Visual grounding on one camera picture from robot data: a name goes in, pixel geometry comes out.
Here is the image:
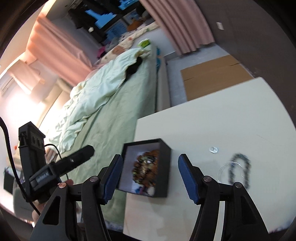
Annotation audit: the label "brown bead necklace jewelry pile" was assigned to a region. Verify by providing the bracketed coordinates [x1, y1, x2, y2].
[132, 150, 159, 196]

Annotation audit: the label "dark bead bracelet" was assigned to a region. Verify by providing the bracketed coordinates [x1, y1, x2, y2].
[227, 152, 253, 189]

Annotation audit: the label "black jewelry box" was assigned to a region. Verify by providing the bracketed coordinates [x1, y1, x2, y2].
[117, 138, 171, 198]

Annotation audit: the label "person's left hand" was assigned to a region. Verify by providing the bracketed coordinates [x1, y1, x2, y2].
[32, 179, 74, 224]

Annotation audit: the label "clear bangle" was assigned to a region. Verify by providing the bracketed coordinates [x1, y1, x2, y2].
[217, 161, 248, 185]

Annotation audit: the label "bed with green sheet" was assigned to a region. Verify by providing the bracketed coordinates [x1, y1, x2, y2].
[43, 44, 172, 227]

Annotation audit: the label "white bedside table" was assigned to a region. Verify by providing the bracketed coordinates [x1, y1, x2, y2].
[123, 77, 295, 240]

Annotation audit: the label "beige padded headboard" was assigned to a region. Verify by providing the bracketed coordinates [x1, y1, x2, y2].
[37, 77, 73, 127]

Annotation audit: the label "light green duvet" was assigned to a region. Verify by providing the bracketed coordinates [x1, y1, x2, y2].
[48, 47, 150, 153]

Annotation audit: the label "flattened cardboard on floor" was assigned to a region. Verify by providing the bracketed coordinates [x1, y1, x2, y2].
[181, 55, 253, 101]

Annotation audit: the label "black garment on bed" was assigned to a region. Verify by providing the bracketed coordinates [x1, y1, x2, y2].
[125, 57, 142, 81]

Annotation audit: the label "pink left curtain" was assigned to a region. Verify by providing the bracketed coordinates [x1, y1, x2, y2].
[26, 15, 93, 86]

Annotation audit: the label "pink curtain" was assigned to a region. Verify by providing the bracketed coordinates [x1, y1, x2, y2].
[26, 15, 93, 86]
[140, 0, 215, 55]

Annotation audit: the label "patterned window seat cushion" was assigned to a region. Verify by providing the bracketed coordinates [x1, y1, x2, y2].
[98, 21, 159, 64]

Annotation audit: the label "pink right curtain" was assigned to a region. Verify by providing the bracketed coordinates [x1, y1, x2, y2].
[140, 0, 215, 55]

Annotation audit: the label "hanging dark clothes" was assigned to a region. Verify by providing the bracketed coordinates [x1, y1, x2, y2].
[68, 1, 121, 29]

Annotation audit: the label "black cable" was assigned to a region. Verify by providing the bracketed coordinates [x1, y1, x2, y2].
[0, 116, 42, 216]

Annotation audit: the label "white wall socket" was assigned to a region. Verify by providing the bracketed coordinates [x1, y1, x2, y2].
[216, 22, 224, 31]

